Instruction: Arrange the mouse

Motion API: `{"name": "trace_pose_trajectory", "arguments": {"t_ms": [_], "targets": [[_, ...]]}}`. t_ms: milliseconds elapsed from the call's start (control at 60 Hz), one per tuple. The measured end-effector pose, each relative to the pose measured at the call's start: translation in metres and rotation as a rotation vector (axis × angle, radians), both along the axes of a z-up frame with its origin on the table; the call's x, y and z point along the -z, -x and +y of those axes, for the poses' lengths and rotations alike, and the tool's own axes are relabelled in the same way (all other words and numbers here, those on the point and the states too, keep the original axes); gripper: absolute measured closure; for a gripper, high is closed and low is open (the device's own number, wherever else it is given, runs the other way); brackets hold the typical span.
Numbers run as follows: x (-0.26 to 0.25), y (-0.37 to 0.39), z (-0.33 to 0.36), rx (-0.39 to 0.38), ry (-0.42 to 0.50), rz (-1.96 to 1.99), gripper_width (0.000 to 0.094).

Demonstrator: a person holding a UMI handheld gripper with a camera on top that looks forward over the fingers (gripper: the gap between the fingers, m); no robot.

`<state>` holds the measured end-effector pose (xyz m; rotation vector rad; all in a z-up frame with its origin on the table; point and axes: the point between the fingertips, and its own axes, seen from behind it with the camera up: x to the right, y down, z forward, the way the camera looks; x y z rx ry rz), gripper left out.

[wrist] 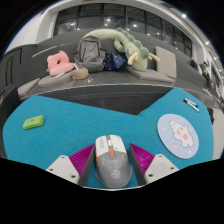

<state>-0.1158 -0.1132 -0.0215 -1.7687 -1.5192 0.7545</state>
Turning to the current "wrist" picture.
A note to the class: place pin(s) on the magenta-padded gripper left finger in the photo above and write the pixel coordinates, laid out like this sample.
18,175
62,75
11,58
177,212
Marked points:
80,161

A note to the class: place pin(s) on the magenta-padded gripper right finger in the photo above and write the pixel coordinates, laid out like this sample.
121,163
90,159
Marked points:
143,160

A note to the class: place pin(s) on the grey white orange computer mouse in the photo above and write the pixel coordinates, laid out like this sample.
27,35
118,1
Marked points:
112,166

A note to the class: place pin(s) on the round light blue mouse pad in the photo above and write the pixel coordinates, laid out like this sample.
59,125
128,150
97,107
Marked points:
178,136

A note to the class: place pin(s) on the green rectangular eraser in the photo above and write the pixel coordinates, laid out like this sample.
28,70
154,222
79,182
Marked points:
33,122

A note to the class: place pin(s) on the white marker with blue cap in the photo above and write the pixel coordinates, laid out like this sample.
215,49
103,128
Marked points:
193,103

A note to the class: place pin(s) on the grey stepped seating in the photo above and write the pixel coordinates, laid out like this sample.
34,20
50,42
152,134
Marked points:
110,90

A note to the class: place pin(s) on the black bag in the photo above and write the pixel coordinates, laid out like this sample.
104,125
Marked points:
210,116

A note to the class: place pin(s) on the flat grey seat cushion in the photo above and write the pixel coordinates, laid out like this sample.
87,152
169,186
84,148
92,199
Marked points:
28,87
53,81
151,75

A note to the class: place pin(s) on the small beige round pouch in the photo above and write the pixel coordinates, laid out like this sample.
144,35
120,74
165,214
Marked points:
80,74

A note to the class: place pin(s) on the black suitcase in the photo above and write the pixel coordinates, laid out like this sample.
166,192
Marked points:
6,100

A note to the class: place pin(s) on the pink plush cushion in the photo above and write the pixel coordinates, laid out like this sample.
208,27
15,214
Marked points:
60,65

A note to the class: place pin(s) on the upright grey seat cushion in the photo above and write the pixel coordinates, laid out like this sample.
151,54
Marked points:
166,61

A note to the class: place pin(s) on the navy star-print bag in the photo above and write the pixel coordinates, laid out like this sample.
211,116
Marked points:
115,61

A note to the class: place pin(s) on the person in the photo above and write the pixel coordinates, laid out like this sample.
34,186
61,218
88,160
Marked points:
194,63
205,73

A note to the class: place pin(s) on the grey backpack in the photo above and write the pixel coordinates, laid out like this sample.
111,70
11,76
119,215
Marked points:
89,53

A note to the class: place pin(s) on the green dragon plush toy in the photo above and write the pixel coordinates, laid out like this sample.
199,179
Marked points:
133,50

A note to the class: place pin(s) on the recessed ceiling lights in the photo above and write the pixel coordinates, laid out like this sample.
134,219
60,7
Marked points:
183,15

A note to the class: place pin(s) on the dark glass window wall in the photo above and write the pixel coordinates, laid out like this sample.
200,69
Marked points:
116,20

